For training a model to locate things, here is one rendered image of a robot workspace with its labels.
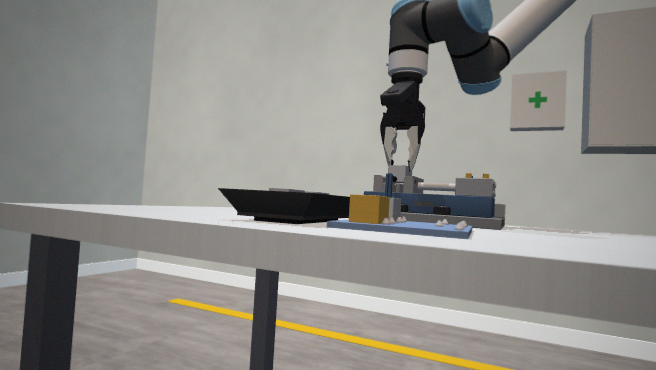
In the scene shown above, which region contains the yellow brass block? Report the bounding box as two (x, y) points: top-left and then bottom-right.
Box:
(349, 194), (390, 224)

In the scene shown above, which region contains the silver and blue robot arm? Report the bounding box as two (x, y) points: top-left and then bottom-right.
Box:
(380, 0), (576, 106)

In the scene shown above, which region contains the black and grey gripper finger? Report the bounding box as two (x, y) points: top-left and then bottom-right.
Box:
(407, 111), (425, 172)
(380, 113), (397, 165)

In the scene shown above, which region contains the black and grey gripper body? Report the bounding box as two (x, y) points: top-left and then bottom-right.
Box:
(386, 71), (425, 130)

